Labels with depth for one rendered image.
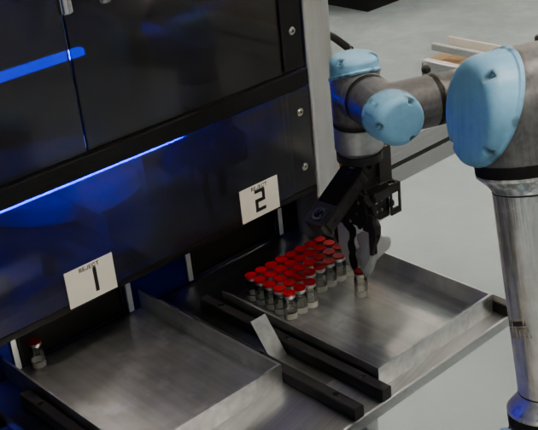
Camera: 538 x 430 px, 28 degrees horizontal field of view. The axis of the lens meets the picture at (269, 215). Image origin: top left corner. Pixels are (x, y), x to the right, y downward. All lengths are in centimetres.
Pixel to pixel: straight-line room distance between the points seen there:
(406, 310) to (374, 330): 8
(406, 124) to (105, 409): 59
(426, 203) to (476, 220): 23
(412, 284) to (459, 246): 197
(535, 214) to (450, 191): 299
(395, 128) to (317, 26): 37
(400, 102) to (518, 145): 38
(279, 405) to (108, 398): 25
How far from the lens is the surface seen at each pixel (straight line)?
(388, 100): 147
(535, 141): 112
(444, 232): 384
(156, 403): 156
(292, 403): 153
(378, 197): 166
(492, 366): 313
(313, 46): 180
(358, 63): 156
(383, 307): 172
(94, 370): 166
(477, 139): 113
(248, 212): 177
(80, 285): 160
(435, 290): 176
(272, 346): 161
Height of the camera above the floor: 178
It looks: 26 degrees down
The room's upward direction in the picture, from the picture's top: 6 degrees counter-clockwise
